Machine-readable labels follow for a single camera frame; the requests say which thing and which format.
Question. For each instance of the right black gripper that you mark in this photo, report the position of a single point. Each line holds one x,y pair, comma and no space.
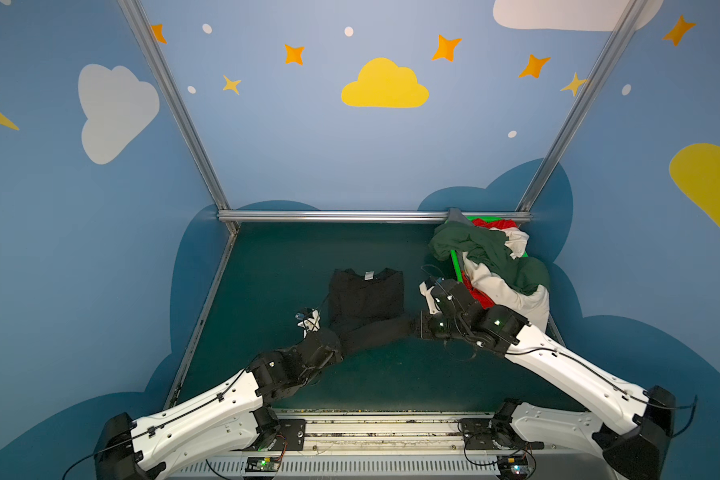
431,324

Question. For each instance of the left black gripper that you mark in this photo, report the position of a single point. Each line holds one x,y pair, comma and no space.
325,343

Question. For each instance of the black t shirt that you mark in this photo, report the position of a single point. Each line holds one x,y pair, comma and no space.
368,311

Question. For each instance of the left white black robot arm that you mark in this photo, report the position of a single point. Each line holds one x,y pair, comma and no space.
234,415

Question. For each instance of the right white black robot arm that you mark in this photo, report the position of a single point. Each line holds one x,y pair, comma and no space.
622,423

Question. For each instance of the dark green t shirt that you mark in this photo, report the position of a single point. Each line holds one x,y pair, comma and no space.
488,248

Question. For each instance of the white t shirt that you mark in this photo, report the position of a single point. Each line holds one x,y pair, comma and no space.
534,306

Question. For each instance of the red t shirt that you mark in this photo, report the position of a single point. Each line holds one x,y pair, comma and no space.
484,300

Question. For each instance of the bright green plastic basket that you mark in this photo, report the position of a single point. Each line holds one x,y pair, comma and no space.
456,264

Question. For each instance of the grey t shirt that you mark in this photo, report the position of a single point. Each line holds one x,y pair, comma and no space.
454,215

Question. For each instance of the left green circuit board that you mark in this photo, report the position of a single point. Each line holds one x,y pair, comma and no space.
262,465

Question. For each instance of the green circuit board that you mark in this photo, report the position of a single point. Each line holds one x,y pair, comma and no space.
513,467
262,465

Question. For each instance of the right green circuit board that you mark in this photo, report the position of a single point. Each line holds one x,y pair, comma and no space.
513,467

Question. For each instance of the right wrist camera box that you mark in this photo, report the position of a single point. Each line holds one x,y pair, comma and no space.
438,300

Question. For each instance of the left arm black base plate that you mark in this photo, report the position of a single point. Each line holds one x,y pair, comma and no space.
290,436

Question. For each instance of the right side floor rail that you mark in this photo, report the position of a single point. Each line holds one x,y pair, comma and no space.
553,331

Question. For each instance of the front aluminium rail bed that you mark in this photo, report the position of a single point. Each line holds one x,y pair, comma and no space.
393,445

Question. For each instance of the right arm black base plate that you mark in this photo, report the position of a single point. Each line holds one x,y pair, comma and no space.
491,434

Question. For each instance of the rear horizontal aluminium rail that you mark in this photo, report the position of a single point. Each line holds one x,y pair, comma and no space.
396,217

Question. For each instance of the right rear aluminium post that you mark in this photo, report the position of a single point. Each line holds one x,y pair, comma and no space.
608,58

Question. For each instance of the aluminium post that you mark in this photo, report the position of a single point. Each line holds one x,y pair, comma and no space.
608,58
139,25

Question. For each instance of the left rear aluminium post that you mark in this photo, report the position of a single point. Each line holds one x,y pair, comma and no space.
139,25

